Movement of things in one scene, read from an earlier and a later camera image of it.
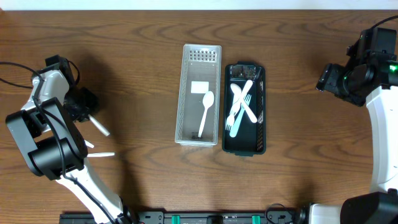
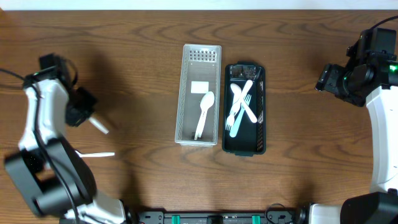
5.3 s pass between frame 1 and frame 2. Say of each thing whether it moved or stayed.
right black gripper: stayed
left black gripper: stayed
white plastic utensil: moved
